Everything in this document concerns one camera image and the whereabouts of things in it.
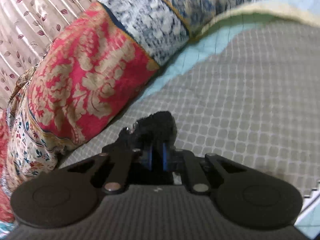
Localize black pants with zippers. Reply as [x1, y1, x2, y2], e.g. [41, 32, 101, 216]
[117, 110, 178, 170]

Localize patterned bedspread with text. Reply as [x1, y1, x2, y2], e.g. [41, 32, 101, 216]
[57, 0, 320, 240]

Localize patchwork floral quilt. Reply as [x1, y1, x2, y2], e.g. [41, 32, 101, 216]
[1, 0, 258, 223]

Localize teal lattice pillow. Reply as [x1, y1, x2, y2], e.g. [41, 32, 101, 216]
[0, 221, 16, 239]

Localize leaf print curtain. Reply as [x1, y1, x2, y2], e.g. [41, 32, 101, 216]
[1, 0, 96, 109]

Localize light green yellow cloth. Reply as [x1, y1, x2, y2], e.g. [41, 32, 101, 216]
[194, 1, 319, 40]

